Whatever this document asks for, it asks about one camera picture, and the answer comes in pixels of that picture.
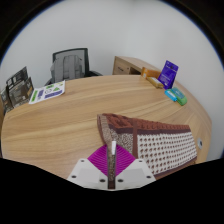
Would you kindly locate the grey mesh office chair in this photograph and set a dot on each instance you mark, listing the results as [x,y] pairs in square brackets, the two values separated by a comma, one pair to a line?
[70,65]

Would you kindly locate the small blue box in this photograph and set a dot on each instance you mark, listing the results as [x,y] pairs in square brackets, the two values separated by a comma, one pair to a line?
[170,95]

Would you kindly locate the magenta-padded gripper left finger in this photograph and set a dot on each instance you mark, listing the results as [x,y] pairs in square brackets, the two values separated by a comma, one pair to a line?
[86,171]

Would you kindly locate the small brown cardboard box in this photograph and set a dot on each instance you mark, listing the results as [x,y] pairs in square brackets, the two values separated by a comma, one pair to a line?
[6,100]

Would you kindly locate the green box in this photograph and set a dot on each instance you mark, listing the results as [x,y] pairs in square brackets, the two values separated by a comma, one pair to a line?
[180,97]

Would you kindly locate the white printed leaflet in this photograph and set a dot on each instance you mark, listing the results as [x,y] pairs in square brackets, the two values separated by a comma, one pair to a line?
[46,92]

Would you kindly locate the brown patterned towel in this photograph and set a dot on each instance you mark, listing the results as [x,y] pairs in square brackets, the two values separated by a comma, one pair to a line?
[163,146]

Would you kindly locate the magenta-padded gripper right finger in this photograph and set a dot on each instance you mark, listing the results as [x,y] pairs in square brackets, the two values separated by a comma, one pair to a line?
[136,171]

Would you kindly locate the purple standing card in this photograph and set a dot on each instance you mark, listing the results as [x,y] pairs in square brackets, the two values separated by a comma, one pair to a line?
[168,75]

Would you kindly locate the low wooden side cabinet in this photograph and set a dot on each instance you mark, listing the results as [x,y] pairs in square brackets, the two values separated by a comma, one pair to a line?
[125,66]

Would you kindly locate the orange box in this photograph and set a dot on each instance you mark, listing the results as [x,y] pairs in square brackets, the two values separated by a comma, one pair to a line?
[149,72]

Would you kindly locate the small tan box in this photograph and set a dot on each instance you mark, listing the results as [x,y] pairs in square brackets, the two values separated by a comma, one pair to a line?
[155,82]

